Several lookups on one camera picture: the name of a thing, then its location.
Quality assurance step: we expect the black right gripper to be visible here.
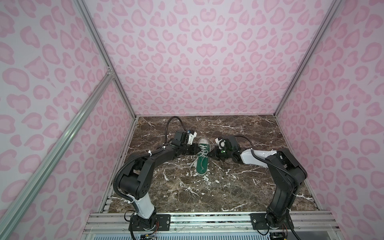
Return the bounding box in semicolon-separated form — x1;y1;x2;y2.
205;145;234;163

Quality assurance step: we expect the white shoelace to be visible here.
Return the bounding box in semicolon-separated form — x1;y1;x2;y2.
192;144;211;170

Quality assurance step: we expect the green canvas sneaker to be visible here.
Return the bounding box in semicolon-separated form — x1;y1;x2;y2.
195;138;211;175

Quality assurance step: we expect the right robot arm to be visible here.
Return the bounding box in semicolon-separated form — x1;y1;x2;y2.
209;145;308;229

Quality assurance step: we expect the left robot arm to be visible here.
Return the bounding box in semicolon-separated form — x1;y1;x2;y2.
113;143;201;232

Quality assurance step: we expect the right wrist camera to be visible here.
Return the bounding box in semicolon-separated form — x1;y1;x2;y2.
215;135;239;150

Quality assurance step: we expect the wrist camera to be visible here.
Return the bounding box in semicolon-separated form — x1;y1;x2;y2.
215;135;239;150
172;130;197;147

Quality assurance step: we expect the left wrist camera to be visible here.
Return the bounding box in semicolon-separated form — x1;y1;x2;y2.
172;130;197;147

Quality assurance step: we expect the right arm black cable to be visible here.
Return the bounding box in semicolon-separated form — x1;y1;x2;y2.
233;134;302;240

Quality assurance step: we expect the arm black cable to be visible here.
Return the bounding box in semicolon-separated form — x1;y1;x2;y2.
233;134;302;240
112;116;188;205

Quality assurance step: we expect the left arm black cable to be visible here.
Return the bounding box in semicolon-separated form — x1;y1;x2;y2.
112;116;188;205

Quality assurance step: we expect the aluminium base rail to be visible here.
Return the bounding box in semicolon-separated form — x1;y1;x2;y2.
81;211;344;240

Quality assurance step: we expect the aluminium corner post left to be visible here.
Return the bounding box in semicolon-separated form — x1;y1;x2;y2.
74;0;137;119

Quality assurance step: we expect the aluminium corner post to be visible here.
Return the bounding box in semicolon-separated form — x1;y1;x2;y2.
74;0;137;119
274;0;345;119

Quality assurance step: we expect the aluminium corner post right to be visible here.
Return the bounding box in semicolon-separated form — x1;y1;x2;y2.
274;0;345;119

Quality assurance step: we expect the aluminium diagonal frame bar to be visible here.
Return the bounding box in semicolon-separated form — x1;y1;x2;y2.
1;72;114;240

